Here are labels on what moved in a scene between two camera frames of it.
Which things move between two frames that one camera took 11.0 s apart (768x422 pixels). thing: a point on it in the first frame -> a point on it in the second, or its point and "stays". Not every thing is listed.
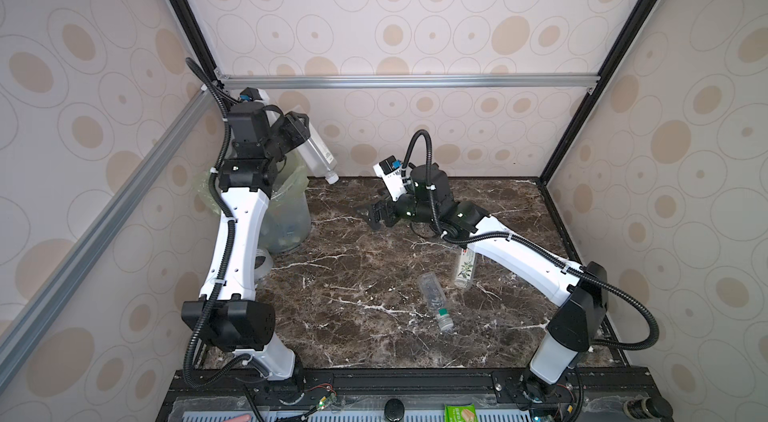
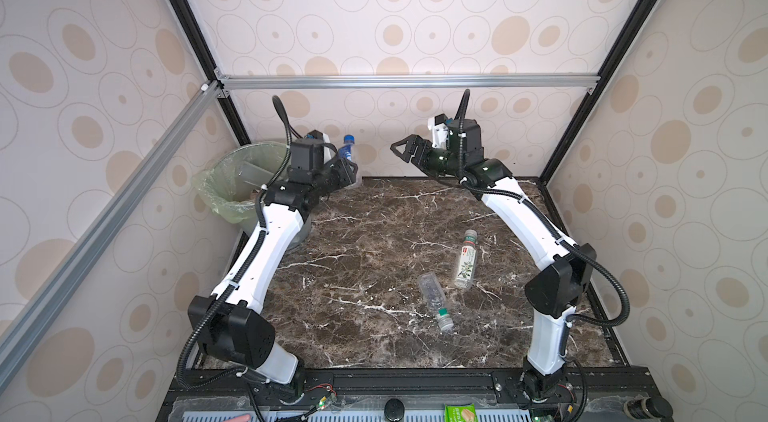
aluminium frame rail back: x=410 y=81 stays
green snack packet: x=464 y=412 stays
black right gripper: x=387 y=207 -> x=411 y=152
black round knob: x=394 y=409 stays
